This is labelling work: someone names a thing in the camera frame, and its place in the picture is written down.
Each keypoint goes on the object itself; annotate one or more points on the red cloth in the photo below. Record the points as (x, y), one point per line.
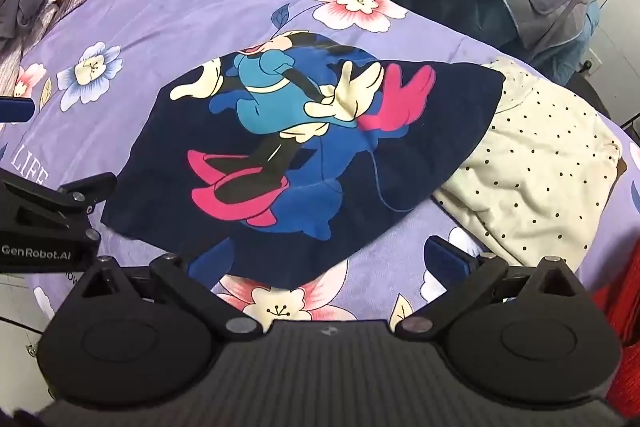
(617, 287)

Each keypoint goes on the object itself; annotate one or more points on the navy cartoon print garment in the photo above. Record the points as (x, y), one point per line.
(400, 147)

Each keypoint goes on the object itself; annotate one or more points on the cream polka dot garment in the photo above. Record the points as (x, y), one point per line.
(540, 167)

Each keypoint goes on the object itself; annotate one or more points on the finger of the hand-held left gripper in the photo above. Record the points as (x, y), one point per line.
(17, 109)
(75, 197)

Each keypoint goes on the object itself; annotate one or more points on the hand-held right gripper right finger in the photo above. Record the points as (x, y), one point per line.
(442, 257)

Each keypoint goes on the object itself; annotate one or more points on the purple floral bed sheet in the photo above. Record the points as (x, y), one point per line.
(175, 22)

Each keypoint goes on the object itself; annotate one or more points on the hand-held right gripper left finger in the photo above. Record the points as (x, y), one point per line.
(172, 271)

